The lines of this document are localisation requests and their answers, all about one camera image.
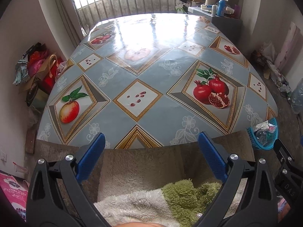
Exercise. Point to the grey cabinet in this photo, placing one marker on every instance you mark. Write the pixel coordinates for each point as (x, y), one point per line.
(227, 27)

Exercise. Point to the metal window railing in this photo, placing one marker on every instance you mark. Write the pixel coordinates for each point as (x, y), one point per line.
(132, 7)

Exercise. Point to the patterned green cloth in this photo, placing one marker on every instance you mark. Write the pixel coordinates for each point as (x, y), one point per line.
(20, 72)

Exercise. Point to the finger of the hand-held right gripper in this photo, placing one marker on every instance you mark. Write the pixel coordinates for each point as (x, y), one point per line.
(284, 152)

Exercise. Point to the pink cup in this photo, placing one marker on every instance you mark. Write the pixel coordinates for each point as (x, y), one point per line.
(237, 11)

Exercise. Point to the blue bottle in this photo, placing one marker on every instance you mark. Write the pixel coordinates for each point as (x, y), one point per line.
(221, 8)

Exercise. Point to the round metal tin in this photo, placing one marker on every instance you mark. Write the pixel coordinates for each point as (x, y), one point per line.
(35, 97)

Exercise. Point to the clear plastic wrap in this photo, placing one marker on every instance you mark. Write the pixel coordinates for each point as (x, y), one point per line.
(261, 134)

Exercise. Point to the blue plastic basket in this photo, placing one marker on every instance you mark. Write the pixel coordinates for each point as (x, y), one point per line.
(253, 139)

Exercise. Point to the small white bottle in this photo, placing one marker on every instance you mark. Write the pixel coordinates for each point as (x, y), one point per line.
(214, 10)

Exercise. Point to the white red print plastic bag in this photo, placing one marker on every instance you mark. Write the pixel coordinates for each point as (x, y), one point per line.
(267, 52)

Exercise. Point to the pink rolled mat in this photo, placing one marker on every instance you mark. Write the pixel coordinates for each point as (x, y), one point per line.
(290, 49)

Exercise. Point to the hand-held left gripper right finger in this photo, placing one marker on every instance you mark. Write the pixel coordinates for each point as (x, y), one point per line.
(211, 156)

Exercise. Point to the white fluffy towel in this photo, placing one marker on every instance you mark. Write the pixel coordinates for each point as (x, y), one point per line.
(142, 203)

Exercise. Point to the pink flower print bag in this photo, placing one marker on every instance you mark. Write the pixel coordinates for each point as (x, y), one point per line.
(13, 194)

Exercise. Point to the pink red plastic bag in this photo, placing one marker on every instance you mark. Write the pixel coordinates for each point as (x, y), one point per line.
(36, 62)

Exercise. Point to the brown paper bag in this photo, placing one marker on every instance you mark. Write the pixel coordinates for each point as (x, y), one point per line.
(39, 75)

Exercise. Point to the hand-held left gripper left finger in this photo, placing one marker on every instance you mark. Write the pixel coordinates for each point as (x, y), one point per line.
(91, 156)

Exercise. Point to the large water jug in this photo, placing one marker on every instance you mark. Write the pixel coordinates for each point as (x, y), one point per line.
(297, 97)

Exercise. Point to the fruit print tablecloth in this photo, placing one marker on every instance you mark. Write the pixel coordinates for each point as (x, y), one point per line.
(153, 75)

